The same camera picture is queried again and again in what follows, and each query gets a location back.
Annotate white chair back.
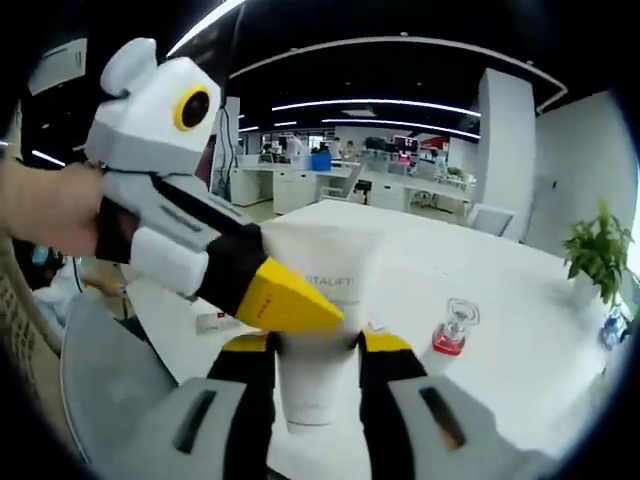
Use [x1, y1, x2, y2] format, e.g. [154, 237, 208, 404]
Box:
[466, 202, 517, 237]

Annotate white office counter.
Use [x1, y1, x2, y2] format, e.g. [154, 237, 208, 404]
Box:
[227, 162, 474, 216]

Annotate person's beige printed shirt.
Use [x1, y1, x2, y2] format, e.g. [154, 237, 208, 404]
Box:
[0, 234, 66, 401]

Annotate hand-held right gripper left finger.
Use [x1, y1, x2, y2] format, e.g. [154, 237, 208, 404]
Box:
[89, 332, 282, 480]

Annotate ceiling air conditioner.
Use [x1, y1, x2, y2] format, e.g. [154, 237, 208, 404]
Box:
[27, 37, 90, 97]

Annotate small skincare bottle red label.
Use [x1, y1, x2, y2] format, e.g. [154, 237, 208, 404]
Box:
[194, 309, 242, 336]

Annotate person's left hand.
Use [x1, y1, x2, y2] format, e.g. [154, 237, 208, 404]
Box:
[0, 164, 110, 259]

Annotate black stool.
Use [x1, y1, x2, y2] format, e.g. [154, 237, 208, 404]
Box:
[352, 178, 375, 206]

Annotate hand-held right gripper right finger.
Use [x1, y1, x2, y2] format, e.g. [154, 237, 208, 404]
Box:
[355, 327, 556, 480]

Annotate blue and white packets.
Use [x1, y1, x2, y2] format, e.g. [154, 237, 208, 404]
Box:
[598, 308, 632, 347]

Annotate potted green plant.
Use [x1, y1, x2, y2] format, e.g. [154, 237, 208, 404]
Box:
[561, 199, 637, 312]

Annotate white skincare tube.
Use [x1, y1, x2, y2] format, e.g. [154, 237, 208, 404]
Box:
[262, 212, 387, 436]

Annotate skincare pump bottle red collar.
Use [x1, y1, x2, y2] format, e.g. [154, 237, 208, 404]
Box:
[418, 297, 482, 377]

